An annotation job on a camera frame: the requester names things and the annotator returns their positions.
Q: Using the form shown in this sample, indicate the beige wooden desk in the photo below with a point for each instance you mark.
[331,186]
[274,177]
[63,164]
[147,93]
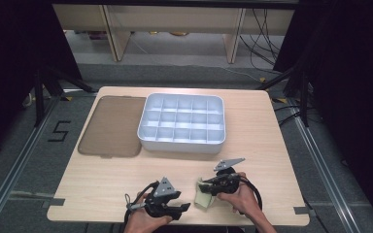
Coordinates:
[175,19]

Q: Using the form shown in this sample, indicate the person's left hand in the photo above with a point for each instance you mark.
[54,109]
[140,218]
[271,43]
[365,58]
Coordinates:
[141,221]

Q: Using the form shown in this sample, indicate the black tape floor mark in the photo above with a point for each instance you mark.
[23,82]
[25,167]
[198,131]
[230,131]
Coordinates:
[60,131]

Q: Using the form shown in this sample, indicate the brown translucent box lid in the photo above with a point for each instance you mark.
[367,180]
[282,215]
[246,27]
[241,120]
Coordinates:
[111,126]

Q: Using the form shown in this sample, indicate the grey tape strip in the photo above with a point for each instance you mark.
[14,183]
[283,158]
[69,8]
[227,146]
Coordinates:
[54,202]
[302,210]

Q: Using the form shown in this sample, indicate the black curtain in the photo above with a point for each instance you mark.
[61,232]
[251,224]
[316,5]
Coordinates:
[353,81]
[9,64]

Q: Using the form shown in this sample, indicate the person's right hand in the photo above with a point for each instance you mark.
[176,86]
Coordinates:
[244,199]

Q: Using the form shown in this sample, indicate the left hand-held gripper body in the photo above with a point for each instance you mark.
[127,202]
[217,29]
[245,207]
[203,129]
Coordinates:
[160,204]

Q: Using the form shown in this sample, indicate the aluminium floor rail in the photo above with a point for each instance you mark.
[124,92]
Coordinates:
[323,174]
[16,165]

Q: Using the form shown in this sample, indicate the black metal stand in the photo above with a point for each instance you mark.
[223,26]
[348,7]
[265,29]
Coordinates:
[304,97]
[39,97]

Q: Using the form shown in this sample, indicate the yellow floor tape piece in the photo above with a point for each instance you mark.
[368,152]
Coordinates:
[66,98]
[280,100]

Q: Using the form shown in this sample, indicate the white divided storage box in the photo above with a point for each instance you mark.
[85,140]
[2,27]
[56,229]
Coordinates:
[181,123]

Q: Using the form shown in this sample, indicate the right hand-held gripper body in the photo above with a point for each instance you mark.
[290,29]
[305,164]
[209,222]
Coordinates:
[226,183]

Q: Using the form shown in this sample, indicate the pale green sock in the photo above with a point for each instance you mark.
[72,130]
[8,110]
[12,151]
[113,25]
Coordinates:
[204,200]

